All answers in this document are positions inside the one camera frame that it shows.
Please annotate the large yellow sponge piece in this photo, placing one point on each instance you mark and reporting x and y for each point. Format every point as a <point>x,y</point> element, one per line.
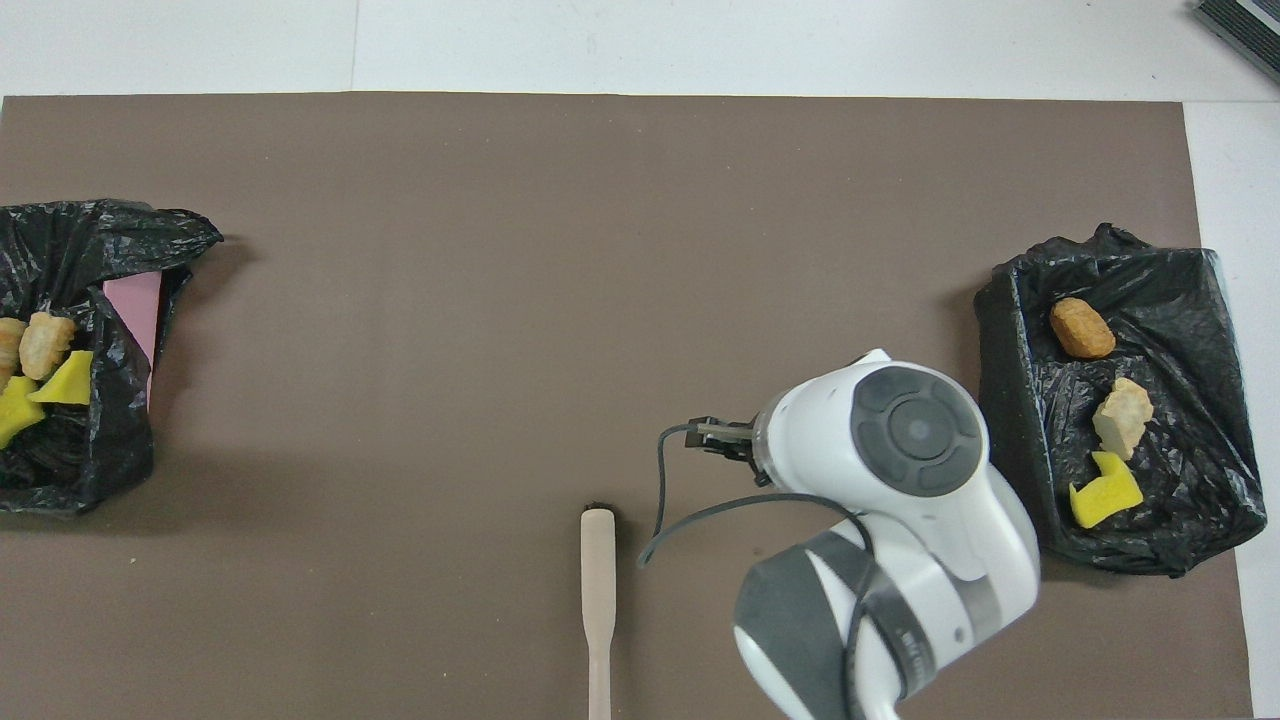
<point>14,412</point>

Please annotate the orange striped croissant toy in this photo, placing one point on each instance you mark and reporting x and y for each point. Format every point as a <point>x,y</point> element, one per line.
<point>45,345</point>
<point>8,345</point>

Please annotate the brown table mat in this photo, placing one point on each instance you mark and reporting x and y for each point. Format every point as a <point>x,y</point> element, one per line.
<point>400,300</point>

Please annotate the grey slatted panel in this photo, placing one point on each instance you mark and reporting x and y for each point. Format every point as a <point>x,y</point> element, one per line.
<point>1250,30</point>

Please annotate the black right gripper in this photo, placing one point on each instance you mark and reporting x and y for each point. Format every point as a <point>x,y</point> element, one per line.
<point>738,450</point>

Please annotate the beige hand brush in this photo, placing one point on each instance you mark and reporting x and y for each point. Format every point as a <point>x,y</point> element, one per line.
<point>598,570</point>

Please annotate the cream sponge chunk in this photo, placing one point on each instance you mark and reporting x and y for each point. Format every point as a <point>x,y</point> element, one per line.
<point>1122,420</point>

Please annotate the small yellow sponge wedge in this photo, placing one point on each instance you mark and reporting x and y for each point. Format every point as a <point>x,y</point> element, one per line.
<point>68,385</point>

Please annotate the black bag lined bin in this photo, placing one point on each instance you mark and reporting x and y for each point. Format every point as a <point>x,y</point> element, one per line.
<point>1040,480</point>

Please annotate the black bag over pink bin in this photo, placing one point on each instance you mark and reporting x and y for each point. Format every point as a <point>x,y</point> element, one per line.
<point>100,440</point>

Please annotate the pink bin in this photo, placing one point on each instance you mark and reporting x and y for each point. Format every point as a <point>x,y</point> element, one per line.
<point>138,305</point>

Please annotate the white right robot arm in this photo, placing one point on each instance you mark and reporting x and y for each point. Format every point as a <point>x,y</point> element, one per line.
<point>920,500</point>

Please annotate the brown sponge chunk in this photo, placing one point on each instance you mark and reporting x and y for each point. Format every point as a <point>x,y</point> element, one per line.
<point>1082,328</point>

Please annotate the green and yellow sponge piece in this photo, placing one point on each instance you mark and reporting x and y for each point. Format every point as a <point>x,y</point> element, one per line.
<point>1105,500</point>

